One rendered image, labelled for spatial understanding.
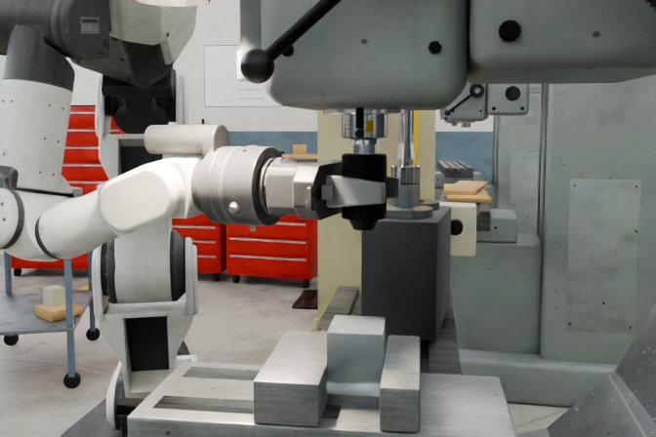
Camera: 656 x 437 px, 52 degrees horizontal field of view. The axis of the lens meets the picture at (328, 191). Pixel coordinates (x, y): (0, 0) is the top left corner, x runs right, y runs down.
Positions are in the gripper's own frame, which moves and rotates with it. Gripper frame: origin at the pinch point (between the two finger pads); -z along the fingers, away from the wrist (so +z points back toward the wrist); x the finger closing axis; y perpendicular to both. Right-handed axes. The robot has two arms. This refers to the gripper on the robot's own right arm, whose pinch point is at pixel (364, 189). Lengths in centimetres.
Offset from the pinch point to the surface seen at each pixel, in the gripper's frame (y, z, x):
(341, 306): 27, 22, 47
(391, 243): 12.1, 7.5, 33.2
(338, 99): -9.2, -0.7, -8.9
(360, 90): -9.9, -2.9, -8.9
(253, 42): -15.2, 10.3, -4.4
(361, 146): -4.5, -0.1, -1.0
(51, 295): 81, 240, 192
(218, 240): 91, 272, 403
